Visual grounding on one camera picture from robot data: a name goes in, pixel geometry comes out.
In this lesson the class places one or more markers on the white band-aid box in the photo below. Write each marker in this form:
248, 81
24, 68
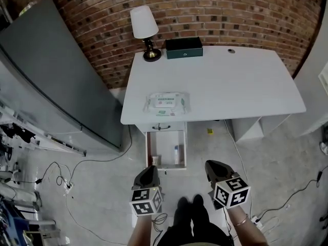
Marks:
176, 154

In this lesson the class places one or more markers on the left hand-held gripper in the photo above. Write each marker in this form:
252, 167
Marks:
146, 201

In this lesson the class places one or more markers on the small yellow floor item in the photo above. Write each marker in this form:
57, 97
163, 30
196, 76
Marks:
210, 131

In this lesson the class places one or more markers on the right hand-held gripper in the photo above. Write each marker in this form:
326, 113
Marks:
230, 192

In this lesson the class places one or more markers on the small clear box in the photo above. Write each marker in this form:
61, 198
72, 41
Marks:
156, 160

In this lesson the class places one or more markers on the person's right black shoe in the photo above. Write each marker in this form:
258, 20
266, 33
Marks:
197, 201

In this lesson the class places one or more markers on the person's left black shoe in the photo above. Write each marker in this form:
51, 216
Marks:
183, 205

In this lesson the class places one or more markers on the white drawer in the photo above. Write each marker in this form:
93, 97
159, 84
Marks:
166, 150
176, 125

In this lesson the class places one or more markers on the white desk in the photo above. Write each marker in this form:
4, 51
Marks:
217, 86

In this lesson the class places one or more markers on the white power strip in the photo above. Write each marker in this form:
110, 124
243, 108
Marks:
68, 187
257, 221

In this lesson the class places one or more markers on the wet wipes pack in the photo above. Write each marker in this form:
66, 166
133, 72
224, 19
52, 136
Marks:
166, 102

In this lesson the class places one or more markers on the grey refrigerator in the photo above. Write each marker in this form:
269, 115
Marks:
59, 81

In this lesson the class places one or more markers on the person's right forearm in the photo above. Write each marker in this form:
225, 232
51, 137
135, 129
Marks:
246, 236

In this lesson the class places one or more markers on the white cabinet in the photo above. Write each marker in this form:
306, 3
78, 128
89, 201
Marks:
312, 86

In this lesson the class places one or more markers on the person's black shoe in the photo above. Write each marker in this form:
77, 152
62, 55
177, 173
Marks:
197, 201
183, 205

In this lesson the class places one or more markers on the table lamp with white shade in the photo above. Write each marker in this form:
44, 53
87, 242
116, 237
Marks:
143, 22

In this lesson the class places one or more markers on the metal shelf rack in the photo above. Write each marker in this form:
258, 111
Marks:
23, 137

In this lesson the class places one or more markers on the person's left forearm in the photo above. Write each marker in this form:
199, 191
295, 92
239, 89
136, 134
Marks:
141, 230

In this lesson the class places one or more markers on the dark green box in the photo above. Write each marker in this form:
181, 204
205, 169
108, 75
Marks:
184, 47

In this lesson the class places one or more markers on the closed white drawer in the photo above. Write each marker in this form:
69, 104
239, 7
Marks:
176, 125

